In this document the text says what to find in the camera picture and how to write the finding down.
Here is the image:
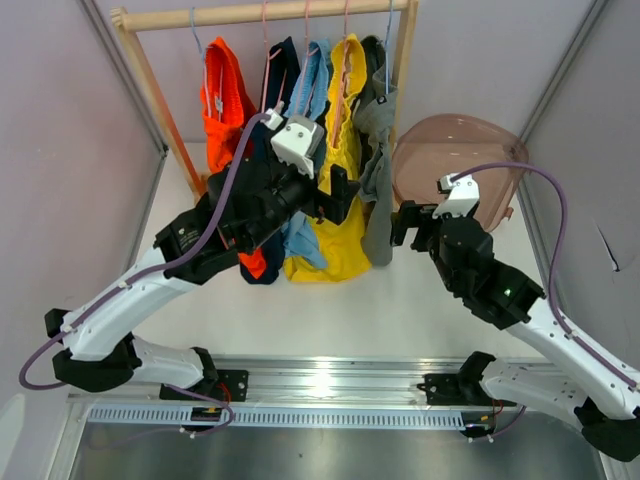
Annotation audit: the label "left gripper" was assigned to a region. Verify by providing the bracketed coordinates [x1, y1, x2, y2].
[243, 132, 361, 252]

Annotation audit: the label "yellow shorts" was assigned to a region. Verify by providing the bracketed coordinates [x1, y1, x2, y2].
[284, 34, 371, 283]

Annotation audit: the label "grey shorts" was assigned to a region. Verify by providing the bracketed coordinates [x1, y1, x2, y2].
[353, 35, 397, 268]

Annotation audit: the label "light blue shorts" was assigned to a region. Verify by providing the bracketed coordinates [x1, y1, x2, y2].
[281, 39, 332, 269]

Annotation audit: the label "navy blue shorts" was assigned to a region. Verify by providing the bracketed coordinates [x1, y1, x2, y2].
[239, 37, 301, 285]

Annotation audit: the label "pink hanger of blue shorts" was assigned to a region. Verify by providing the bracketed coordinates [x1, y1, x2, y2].
[293, 1, 330, 120]

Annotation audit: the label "pink hanger of navy shorts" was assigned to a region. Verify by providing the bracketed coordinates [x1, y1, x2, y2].
[260, 0, 287, 113]

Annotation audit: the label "pink hanger of yellow shorts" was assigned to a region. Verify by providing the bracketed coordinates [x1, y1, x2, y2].
[331, 0, 351, 148]

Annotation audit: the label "blue hanger of grey shorts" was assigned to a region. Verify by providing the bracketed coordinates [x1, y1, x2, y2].
[383, 0, 395, 96]

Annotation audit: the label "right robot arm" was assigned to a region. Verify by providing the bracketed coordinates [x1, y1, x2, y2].
[391, 201, 639, 462]

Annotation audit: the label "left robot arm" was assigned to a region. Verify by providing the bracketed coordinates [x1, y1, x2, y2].
[45, 162, 359, 400]

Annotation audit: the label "orange shorts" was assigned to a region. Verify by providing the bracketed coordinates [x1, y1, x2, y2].
[199, 36, 266, 280]

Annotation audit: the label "blue hanger under orange shorts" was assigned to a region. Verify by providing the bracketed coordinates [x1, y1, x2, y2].
[189, 7, 223, 120]

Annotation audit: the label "translucent pink basket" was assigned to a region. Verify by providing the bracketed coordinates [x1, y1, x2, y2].
[392, 114, 529, 232]

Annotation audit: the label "wooden clothes rack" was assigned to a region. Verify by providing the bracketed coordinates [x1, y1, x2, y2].
[110, 0, 420, 199]

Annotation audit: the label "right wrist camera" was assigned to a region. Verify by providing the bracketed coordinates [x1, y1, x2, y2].
[432, 174, 479, 219]

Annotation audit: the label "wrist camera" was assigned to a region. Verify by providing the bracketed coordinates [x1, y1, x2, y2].
[262, 109, 325, 180]
[432, 174, 479, 219]

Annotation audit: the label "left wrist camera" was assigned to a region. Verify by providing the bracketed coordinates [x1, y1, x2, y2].
[262, 109, 325, 180]

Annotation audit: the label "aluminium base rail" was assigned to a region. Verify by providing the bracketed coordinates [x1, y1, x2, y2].
[67, 355, 566, 405]

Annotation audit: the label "perforated cable duct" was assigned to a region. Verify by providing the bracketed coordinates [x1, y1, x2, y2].
[87, 404, 465, 431]

